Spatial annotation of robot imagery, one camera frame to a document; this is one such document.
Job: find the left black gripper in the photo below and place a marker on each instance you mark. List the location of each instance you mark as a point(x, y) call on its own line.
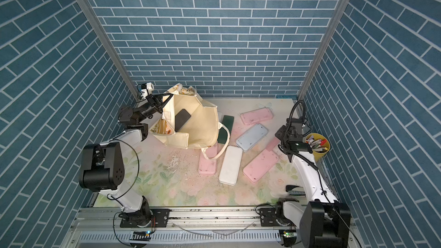
point(154, 104)

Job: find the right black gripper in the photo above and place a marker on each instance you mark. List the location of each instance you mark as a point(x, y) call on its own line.
point(280, 132)

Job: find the translucent pink case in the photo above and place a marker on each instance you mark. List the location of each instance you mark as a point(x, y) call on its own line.
point(272, 144)

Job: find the black case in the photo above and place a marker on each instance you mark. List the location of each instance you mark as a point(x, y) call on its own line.
point(181, 119)

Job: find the light blue case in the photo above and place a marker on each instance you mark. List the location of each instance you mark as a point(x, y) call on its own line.
point(251, 137)

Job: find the pink pencil case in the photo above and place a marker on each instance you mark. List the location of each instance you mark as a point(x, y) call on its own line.
point(257, 116)

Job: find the cream canvas tote bag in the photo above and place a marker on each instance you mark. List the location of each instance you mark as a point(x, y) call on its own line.
point(202, 129)

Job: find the dark green pencil case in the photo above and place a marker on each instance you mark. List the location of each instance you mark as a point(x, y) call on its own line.
point(226, 130)

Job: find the white pencil case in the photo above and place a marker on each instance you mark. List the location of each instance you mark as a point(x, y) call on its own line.
point(231, 166)

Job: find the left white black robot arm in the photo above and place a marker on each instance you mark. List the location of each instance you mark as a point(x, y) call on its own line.
point(102, 167)

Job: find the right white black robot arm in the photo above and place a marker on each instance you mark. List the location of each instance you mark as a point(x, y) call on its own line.
point(324, 221)

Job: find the yellow pen holder cup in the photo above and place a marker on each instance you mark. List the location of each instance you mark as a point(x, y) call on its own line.
point(319, 144)

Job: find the black grey stapler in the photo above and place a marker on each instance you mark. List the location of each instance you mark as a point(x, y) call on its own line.
point(292, 190)

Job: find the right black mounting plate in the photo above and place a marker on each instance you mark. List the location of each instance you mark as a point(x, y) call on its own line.
point(268, 217)

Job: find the black mounting plate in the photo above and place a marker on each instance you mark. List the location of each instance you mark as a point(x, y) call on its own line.
point(268, 217)
point(153, 218)

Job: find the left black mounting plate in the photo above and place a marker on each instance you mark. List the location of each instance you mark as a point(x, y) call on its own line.
point(153, 218)

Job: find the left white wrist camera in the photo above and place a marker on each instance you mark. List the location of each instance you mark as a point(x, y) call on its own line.
point(145, 89)

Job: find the aluminium front rail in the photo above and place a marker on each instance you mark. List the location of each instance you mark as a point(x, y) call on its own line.
point(213, 226)

